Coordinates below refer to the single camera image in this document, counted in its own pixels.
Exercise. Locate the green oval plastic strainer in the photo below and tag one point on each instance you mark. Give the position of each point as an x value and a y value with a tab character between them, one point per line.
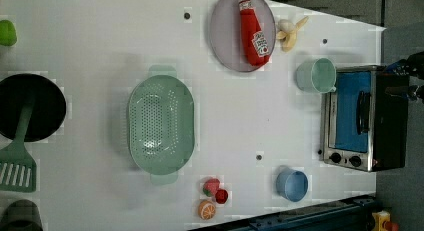
161	130

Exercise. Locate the pink toy strawberry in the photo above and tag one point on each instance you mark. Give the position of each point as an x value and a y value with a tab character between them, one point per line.
211	187

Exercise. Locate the red toy strawberry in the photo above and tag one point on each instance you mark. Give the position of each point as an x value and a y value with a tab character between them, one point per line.
221	196

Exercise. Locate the grey round plate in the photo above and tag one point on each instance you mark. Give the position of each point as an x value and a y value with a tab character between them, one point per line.
225	33

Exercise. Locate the red ketchup bottle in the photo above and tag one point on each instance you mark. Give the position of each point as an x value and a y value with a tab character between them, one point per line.
255	45

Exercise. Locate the toy orange half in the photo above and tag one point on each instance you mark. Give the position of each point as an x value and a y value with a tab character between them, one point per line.
206	210

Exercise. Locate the peeled toy banana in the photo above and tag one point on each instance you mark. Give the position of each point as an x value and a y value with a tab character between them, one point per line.
288	32

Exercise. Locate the blue cup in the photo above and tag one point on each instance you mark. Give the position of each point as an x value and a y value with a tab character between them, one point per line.
291	184

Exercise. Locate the light green mug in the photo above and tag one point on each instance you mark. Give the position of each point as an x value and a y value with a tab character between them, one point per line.
316	76

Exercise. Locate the silver toaster oven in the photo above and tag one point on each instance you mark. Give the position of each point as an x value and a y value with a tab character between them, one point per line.
365	120

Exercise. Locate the black frying pan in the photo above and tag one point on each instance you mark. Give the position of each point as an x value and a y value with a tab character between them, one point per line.
49	108

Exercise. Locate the yellow emergency stop button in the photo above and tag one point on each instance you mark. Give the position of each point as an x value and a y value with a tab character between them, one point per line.
383	222

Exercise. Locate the green slotted spatula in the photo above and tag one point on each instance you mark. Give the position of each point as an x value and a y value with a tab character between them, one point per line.
18	168

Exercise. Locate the bright green cup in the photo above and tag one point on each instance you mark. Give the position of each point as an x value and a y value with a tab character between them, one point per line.
8	35

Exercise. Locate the dark grey cup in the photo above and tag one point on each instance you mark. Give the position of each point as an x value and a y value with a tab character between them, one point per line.
21	215

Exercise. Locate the blue metal frame rail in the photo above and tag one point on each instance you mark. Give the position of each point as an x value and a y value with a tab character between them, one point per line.
351	214

